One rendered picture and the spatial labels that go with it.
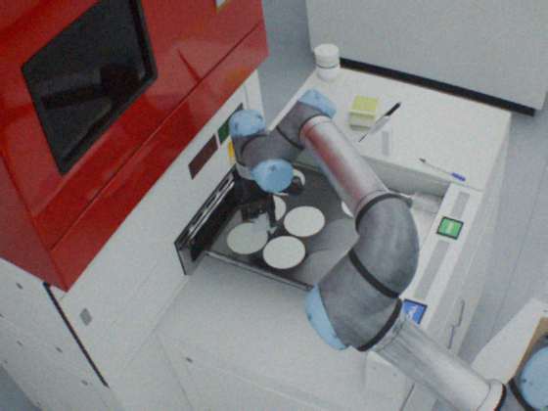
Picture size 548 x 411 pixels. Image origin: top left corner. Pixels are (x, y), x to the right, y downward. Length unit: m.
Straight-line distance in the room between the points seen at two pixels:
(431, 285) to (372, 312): 0.42
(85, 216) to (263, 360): 0.57
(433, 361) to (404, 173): 0.71
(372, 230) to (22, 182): 0.57
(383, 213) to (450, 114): 0.87
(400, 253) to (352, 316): 0.13
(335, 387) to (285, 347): 0.16
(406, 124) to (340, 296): 0.87
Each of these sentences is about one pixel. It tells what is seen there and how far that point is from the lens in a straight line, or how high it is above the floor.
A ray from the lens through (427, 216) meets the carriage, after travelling 1.77.
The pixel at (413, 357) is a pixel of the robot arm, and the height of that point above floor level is 1.16.
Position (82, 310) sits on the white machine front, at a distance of 1.43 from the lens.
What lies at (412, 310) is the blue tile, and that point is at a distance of 1.48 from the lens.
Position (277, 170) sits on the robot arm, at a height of 1.24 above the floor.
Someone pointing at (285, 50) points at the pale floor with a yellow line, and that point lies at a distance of 4.00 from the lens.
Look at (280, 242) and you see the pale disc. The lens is 1.70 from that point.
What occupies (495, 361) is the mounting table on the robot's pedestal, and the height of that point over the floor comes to 0.82.
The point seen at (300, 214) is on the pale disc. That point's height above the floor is 0.90.
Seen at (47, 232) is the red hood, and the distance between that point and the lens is 1.20.
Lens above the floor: 2.17
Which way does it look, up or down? 45 degrees down
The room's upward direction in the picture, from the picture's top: 9 degrees counter-clockwise
